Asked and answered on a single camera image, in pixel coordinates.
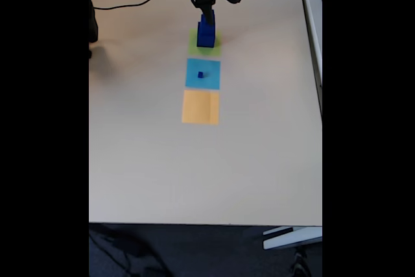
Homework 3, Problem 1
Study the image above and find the white side desk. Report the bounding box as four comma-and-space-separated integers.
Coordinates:
297, 0, 323, 122

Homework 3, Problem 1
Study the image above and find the large blue cube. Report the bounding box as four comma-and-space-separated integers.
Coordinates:
196, 30, 217, 48

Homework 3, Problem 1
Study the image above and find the light blue paper square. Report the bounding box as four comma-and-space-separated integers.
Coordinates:
184, 57, 221, 91

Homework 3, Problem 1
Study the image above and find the green paper square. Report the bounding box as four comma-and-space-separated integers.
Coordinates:
187, 28, 223, 56

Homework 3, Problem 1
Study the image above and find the orange paper square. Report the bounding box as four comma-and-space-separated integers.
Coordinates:
181, 90, 220, 125

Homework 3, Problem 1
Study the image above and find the small blue cube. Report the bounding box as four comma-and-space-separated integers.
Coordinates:
200, 9, 216, 30

